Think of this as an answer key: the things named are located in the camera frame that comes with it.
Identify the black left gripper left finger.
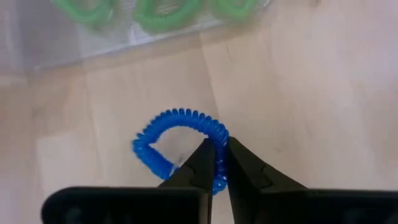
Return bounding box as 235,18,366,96
42,138,216,224

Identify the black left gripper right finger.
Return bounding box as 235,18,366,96
226,136,398,224

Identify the blue spring keychain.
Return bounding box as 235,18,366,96
132,107,230,196

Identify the green spring keychain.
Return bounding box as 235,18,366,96
132,0,203,34
211,0,261,21
51,0,114,26

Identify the clear rectangular plastic bin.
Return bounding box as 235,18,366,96
0,0,271,71

